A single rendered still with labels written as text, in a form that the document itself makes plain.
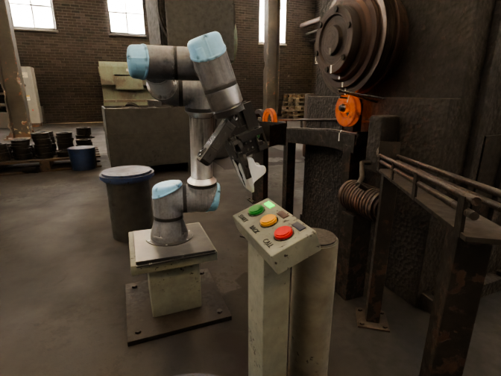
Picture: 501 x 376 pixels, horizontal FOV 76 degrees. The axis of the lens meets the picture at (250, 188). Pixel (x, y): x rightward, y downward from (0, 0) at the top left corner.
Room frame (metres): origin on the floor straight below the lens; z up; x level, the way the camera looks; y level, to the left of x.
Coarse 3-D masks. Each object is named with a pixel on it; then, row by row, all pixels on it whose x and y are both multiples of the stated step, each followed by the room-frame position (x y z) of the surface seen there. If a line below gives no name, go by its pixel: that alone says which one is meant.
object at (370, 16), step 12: (348, 0) 1.55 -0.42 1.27; (360, 0) 1.50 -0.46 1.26; (372, 0) 1.45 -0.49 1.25; (360, 12) 1.47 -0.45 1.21; (372, 12) 1.43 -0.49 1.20; (372, 24) 1.43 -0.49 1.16; (372, 36) 1.42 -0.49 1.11; (360, 48) 1.45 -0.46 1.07; (372, 48) 1.41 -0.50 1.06; (360, 60) 1.45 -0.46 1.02; (372, 60) 1.43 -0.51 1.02; (324, 72) 1.72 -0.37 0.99; (348, 72) 1.51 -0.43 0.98; (360, 72) 1.47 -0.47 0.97; (336, 84) 1.62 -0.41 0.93; (348, 84) 1.54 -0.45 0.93
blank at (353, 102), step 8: (344, 96) 1.60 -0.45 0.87; (352, 96) 1.56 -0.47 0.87; (336, 104) 1.66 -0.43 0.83; (352, 104) 1.55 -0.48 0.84; (360, 104) 1.54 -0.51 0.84; (336, 112) 1.65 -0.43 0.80; (352, 112) 1.55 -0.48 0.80; (360, 112) 1.54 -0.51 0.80; (344, 120) 1.59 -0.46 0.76; (352, 120) 1.54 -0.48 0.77
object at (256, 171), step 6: (252, 162) 0.74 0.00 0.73; (240, 168) 0.74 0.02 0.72; (252, 168) 0.74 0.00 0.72; (258, 168) 0.75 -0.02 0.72; (264, 168) 0.75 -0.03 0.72; (252, 174) 0.74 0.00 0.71; (258, 174) 0.75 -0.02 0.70; (246, 180) 0.73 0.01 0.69; (252, 180) 0.74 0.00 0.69; (246, 186) 0.75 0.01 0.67; (252, 186) 0.74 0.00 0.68
